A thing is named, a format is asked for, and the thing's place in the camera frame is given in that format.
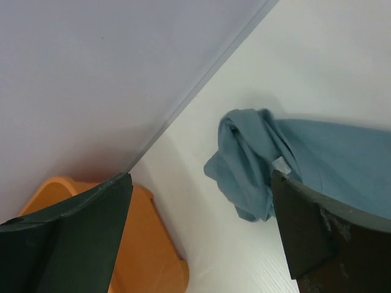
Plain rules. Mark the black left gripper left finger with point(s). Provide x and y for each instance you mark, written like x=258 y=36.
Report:
x=70 y=246

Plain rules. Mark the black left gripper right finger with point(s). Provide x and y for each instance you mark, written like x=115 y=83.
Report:
x=330 y=246

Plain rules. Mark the teal blue t shirt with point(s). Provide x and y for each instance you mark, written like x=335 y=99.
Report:
x=348 y=163

